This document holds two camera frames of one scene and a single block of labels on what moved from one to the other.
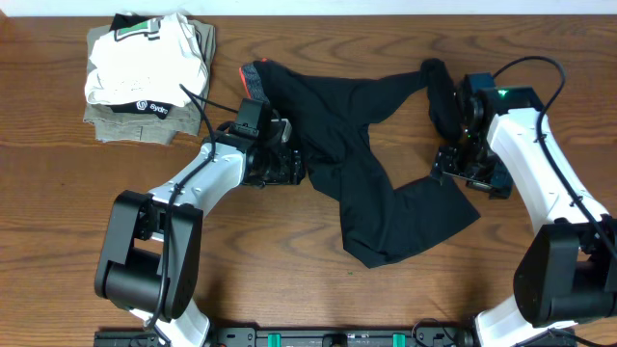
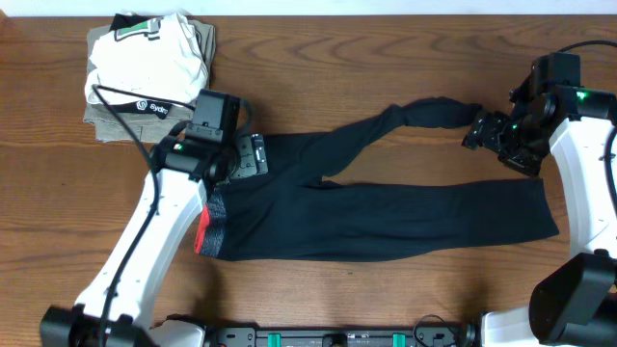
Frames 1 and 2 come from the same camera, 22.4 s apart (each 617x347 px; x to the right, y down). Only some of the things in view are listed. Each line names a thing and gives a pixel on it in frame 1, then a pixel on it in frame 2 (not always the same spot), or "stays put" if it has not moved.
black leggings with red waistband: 338,120 to 298,211
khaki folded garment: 114,125 stays put
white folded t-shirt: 146,61 stays put
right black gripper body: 477,165 to 516,145
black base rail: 298,336 stays put
